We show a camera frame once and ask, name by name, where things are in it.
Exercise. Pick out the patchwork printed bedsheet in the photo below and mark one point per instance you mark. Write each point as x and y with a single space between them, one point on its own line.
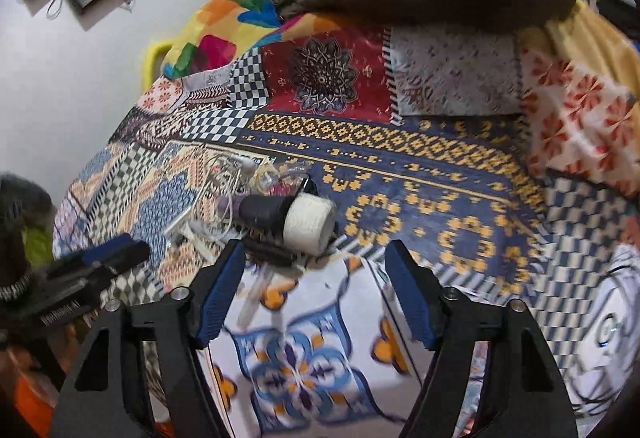
400 157

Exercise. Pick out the white plastic bag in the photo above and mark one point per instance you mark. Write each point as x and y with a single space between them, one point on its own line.
607 318

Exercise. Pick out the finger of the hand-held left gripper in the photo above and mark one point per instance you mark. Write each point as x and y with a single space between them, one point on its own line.
106 251
129 255

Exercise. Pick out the black marker pen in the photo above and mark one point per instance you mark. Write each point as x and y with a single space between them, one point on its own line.
270 254

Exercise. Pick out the yellow bed frame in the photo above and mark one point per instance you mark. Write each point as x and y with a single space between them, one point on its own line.
152 57

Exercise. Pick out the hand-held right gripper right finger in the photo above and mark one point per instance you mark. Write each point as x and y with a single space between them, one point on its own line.
414 303

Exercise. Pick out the white yarn spool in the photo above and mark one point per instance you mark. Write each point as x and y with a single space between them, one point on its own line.
310 223

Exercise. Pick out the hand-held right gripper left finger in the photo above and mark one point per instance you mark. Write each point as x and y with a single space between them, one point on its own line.
219 290

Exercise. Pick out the colourful block-pattern blanket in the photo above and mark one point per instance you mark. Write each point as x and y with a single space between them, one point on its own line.
225 17

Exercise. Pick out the dark fuzzy cloth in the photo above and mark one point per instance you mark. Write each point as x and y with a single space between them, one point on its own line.
17 228

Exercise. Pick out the clear plastic tube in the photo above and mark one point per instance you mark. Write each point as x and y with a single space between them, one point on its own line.
255 292

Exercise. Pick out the dark purple thread spool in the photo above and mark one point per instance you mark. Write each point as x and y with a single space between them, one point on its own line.
260 213

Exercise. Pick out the green fuzzy cloth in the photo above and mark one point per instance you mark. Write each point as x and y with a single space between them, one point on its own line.
39 245

